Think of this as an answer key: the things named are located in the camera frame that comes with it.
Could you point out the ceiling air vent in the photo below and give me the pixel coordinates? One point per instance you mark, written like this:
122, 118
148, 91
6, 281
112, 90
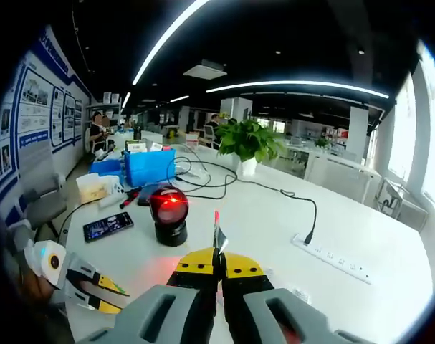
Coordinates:
204, 69

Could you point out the small blue plastic crate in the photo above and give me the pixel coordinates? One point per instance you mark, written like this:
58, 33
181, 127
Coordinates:
106, 167

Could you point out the black smartphone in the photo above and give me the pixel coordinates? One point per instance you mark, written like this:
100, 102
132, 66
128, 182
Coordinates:
107, 227

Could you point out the long curved ceiling light strip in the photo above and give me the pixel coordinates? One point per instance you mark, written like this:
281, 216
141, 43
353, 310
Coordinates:
163, 39

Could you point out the potted green plant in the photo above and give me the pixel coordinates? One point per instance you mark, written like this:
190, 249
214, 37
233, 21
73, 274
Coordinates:
249, 139

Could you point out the translucent white storage box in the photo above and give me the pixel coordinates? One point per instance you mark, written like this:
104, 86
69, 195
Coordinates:
93, 188

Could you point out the black flat case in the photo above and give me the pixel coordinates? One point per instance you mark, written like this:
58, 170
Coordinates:
147, 195

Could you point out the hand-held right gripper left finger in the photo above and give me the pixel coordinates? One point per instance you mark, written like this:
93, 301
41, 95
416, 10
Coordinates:
156, 311

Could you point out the black barcode scanner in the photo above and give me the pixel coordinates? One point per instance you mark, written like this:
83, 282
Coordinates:
168, 215

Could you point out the white column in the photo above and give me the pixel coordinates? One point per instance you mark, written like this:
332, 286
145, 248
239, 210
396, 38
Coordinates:
357, 132

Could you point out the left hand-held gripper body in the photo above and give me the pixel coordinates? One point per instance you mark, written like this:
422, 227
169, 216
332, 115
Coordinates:
50, 261

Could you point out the blue white wall poster board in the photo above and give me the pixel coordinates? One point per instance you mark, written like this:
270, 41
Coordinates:
34, 118

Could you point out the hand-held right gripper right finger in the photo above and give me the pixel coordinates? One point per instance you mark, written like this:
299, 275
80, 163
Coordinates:
285, 311

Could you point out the short ceiling light strip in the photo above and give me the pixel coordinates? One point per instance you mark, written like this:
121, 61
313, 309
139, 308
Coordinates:
126, 100

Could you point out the white game controller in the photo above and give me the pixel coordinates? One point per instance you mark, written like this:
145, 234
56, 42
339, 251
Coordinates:
117, 188

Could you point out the grey office chair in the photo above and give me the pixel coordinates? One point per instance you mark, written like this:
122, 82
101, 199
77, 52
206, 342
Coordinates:
45, 204

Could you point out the red tabbed sheet goods packet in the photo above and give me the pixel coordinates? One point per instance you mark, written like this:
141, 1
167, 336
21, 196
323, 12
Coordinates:
219, 236

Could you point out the white power strip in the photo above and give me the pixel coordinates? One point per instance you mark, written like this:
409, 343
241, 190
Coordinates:
332, 259

